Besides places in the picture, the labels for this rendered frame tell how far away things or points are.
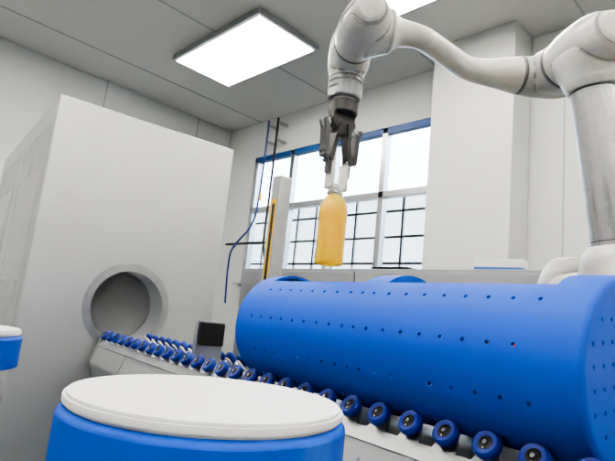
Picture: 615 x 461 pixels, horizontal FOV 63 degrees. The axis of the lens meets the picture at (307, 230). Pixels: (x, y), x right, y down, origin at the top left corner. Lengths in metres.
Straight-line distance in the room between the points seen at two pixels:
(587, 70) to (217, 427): 1.18
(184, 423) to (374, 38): 0.97
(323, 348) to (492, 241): 2.72
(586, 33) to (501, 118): 2.58
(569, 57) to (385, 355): 0.84
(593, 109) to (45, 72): 5.14
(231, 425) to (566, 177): 3.65
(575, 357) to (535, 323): 0.07
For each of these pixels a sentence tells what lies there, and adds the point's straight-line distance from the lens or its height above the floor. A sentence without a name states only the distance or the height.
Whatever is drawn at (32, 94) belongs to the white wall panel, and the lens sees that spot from 5.69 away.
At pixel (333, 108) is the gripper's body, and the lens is 1.31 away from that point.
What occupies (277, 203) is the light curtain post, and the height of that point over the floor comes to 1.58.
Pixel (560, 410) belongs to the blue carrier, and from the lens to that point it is 0.78.
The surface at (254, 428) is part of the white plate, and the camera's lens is 0.43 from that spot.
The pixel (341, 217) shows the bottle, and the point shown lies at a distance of 1.23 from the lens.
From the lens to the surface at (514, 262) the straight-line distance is 2.73.
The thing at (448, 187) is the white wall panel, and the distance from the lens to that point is 3.94.
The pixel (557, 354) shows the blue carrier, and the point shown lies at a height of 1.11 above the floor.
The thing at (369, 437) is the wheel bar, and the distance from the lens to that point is 1.01.
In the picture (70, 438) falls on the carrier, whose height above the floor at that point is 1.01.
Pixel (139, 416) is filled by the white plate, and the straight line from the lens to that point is 0.44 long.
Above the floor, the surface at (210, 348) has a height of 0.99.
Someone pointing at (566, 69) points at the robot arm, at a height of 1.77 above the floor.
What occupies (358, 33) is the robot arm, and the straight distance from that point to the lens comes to 1.21.
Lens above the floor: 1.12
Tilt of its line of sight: 10 degrees up
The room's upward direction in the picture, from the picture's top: 6 degrees clockwise
